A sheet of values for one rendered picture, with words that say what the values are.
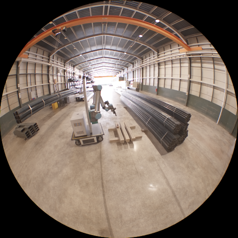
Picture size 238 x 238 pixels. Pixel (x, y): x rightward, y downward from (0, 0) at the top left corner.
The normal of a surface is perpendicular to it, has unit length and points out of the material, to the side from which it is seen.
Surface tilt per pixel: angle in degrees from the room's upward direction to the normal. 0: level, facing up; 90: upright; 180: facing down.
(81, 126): 90
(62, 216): 0
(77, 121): 90
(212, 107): 90
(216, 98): 90
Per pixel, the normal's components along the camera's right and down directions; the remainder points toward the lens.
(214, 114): -0.98, 0.08
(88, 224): 0.00, -0.90
